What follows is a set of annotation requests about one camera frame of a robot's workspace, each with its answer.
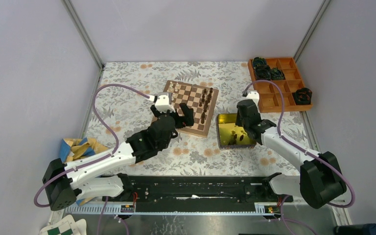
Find yellow tin box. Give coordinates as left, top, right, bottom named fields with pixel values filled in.
left=216, top=114, right=257, bottom=150

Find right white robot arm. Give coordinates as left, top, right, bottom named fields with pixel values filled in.
left=236, top=99, right=347, bottom=209

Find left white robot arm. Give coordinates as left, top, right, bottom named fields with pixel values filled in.
left=37, top=103, right=194, bottom=211

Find wooden chess board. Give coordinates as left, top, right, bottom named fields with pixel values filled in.
left=149, top=80, right=219, bottom=138

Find green checkered paper board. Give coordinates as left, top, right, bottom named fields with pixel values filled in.
left=39, top=215, right=87, bottom=235

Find orange compartment tray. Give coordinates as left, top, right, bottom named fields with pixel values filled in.
left=253, top=57, right=313, bottom=113

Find black part in tray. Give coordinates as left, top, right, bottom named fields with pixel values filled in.
left=252, top=57, right=285, bottom=81

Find black part on tray edge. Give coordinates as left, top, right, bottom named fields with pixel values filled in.
left=292, top=87, right=312, bottom=105

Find floral table cloth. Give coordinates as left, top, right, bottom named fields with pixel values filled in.
left=86, top=61, right=318, bottom=178

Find blue yellow cloth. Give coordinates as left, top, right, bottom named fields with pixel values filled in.
left=58, top=137, right=109, bottom=207

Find black cylinder object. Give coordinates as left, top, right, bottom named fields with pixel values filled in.
left=333, top=223, right=376, bottom=235

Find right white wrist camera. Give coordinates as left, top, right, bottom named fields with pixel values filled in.
left=246, top=91, right=260, bottom=106

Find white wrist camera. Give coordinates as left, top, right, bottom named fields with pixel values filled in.
left=154, top=92, right=176, bottom=113
left=246, top=91, right=260, bottom=106

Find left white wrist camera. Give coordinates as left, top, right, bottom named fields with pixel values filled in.
left=154, top=92, right=176, bottom=113

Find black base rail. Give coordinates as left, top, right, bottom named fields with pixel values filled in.
left=108, top=176, right=284, bottom=213

